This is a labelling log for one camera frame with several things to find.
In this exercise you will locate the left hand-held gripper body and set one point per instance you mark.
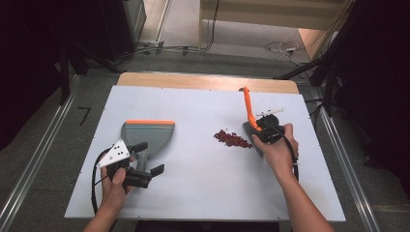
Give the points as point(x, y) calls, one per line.
point(114, 154)

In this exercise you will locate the person's dark clothing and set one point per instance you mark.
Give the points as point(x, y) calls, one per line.
point(206, 227)

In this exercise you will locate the white board sheet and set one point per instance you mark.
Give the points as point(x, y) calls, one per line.
point(199, 180)

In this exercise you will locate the pile of red and green beans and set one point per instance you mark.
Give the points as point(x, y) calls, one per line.
point(230, 139)

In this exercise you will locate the wooden table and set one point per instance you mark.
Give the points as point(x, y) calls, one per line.
point(193, 82)

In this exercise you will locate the grey power strip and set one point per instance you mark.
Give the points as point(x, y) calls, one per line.
point(154, 43)

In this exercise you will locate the beige wooden furniture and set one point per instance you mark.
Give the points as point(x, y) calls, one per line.
point(274, 13)

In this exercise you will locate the person's right hand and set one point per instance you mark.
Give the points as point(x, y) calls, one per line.
point(280, 154)

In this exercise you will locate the grey cabinet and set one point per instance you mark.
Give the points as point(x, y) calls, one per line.
point(133, 16)

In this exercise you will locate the person's left hand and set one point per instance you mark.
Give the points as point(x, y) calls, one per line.
point(112, 193)

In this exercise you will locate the grey dustpan with orange edge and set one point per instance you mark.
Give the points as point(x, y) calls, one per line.
point(151, 137)

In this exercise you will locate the orange brush with grey bristles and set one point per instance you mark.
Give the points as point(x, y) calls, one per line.
point(248, 106)

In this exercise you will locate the dark curtain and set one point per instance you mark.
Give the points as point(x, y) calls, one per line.
point(380, 80)

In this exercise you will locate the metal floor rail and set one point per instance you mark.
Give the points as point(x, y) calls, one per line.
point(38, 151)
point(341, 141)

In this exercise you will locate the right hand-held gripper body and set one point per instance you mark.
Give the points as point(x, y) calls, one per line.
point(274, 135)

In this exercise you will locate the black metal stand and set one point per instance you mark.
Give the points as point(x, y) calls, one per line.
point(328, 80)
point(64, 80)

